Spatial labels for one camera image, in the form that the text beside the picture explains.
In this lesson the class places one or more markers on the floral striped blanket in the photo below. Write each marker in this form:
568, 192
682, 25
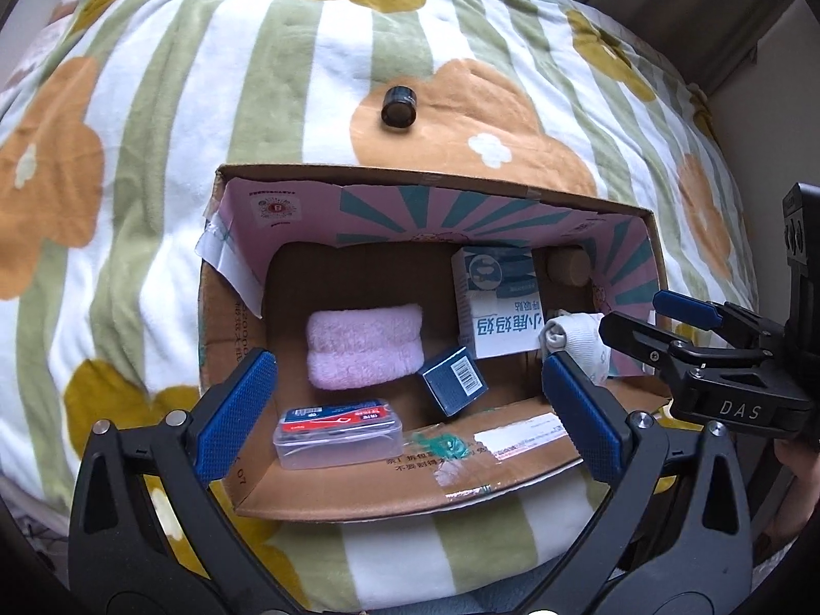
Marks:
160, 109

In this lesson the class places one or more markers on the small black round cap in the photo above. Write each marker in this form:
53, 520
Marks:
398, 106

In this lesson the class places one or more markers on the person's right hand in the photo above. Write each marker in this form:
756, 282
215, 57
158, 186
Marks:
797, 487

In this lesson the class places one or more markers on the white and blue carton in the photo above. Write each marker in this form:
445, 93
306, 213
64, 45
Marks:
496, 307

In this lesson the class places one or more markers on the pink quilt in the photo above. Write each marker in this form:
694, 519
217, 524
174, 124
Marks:
48, 19

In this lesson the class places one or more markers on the clear plastic floss box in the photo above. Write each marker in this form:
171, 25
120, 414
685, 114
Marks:
339, 435

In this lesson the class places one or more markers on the grey sock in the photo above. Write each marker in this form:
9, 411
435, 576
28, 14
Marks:
576, 339

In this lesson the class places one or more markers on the small printed carton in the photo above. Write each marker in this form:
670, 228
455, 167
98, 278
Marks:
451, 381

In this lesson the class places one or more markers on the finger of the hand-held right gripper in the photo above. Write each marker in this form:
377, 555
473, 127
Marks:
689, 309
634, 333

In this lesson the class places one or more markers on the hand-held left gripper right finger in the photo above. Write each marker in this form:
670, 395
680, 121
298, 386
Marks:
583, 423

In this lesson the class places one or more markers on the pink towel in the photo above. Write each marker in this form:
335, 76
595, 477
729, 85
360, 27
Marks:
365, 346

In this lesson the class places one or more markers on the beige cylinder container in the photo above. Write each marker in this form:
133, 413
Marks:
567, 266

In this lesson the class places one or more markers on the cardboard box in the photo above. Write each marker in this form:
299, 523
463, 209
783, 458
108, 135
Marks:
384, 493

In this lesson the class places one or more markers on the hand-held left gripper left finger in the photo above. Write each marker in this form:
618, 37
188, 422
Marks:
234, 423

